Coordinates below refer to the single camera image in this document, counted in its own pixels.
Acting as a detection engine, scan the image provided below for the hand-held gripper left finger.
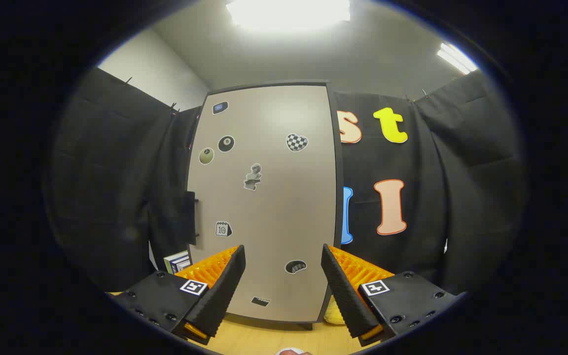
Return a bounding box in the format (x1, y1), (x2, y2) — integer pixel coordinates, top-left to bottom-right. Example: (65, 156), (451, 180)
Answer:
(111, 245), (246, 346)

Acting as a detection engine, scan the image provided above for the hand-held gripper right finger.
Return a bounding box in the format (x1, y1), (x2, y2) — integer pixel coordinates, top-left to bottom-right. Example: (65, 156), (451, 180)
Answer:
(320, 243), (467, 347)

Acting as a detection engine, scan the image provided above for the beige shoe cabinet door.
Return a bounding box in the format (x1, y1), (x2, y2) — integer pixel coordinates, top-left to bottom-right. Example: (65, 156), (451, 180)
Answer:
(188, 85), (338, 323)

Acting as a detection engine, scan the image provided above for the dark grey shoe cabinet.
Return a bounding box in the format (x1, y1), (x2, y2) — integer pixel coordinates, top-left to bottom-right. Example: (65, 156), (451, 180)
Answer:
(185, 80), (345, 331)

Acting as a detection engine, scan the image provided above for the yellow plush toy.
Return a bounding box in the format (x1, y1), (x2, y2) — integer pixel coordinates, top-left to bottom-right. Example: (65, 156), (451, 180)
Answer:
(324, 296), (346, 325)

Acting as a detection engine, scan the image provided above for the white book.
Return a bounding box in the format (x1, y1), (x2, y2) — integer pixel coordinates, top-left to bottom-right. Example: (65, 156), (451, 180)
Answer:
(171, 250), (192, 272)

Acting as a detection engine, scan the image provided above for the black backdrop cloth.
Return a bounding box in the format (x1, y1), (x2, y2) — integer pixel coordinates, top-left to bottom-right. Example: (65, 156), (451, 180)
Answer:
(50, 67), (526, 296)

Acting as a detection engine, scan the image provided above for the ceiling light tube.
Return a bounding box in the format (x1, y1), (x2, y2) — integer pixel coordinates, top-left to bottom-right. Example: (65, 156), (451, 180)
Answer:
(437, 43), (478, 74)

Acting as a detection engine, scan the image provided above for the ceiling light panel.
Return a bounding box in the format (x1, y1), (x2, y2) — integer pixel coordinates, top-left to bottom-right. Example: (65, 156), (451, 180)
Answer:
(226, 0), (351, 28)

